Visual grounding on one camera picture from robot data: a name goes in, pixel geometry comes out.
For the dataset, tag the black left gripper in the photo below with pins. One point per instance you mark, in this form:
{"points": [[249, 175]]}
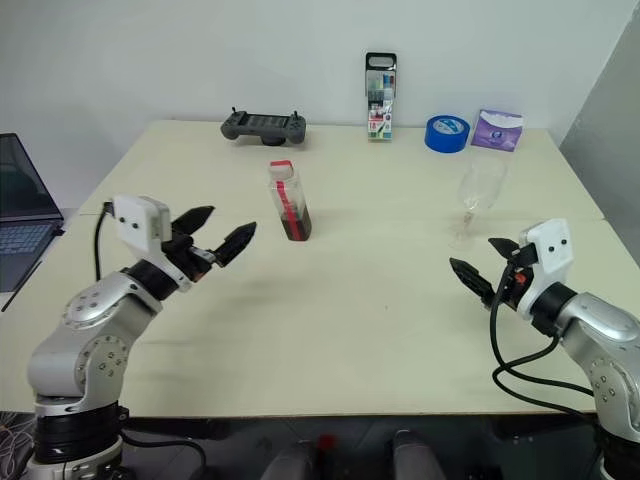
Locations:
{"points": [[182, 251]]}

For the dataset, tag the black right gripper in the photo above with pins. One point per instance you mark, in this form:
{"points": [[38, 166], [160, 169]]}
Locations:
{"points": [[515, 290]]}

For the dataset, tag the clear plastic wine glass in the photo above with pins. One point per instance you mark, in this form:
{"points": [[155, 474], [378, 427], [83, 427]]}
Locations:
{"points": [[480, 190]]}

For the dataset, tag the clear bottle with dark contents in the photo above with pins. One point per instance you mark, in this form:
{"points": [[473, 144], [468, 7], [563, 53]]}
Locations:
{"points": [[295, 220]]}

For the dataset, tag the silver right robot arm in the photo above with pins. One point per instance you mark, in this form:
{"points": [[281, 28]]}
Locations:
{"points": [[600, 325]]}

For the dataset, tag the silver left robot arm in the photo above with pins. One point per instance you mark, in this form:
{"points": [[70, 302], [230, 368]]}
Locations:
{"points": [[90, 310]]}

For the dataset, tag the dark grey handheld controller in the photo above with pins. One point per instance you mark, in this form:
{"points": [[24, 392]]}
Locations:
{"points": [[260, 125]]}

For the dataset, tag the purple tissue packet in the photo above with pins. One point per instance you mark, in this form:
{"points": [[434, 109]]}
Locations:
{"points": [[495, 135]]}

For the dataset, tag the blue tape roll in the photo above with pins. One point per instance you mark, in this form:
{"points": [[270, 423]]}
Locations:
{"points": [[441, 141]]}

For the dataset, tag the dark grey laptop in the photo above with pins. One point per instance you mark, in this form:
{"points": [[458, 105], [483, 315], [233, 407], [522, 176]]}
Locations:
{"points": [[25, 200]]}

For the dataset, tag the marker pen pack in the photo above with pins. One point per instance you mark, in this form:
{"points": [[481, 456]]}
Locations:
{"points": [[380, 100]]}

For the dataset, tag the dark rounded shape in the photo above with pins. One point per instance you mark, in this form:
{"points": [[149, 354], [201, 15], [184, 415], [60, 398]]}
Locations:
{"points": [[290, 462], [415, 455]]}

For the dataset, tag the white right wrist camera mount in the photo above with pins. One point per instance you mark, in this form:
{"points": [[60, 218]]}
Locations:
{"points": [[550, 245]]}

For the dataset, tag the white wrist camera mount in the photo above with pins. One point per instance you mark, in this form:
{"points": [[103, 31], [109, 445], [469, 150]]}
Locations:
{"points": [[137, 220], [550, 245]]}

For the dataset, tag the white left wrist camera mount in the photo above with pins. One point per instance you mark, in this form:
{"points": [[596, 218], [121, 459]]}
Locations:
{"points": [[137, 220]]}

